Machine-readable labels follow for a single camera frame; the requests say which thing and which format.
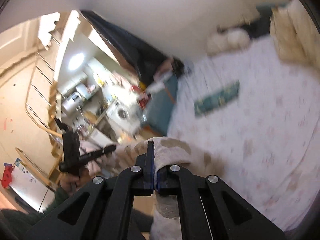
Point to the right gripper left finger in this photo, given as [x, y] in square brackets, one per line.
[102, 208]

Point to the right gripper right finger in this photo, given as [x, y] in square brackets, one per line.
[210, 209]

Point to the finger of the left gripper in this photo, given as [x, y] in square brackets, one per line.
[97, 154]
[62, 126]

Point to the pink bear print pants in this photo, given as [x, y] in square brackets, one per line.
[168, 151]

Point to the person left hand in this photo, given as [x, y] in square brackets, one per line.
[71, 183]

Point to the white washing machine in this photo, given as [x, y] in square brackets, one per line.
[124, 117]

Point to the teal bed footboard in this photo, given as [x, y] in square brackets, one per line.
[159, 108]

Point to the folded green patterned cloth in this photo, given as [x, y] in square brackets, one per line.
[217, 100]

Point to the dark clothes pile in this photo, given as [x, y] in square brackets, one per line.
[152, 64]

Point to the white floral bed sheet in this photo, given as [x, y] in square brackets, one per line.
[268, 136]

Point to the white pillow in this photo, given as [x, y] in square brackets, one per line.
[230, 40]

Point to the cream rumpled blanket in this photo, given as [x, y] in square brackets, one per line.
[295, 36]

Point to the dark clothes by wall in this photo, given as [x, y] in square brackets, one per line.
[256, 28]

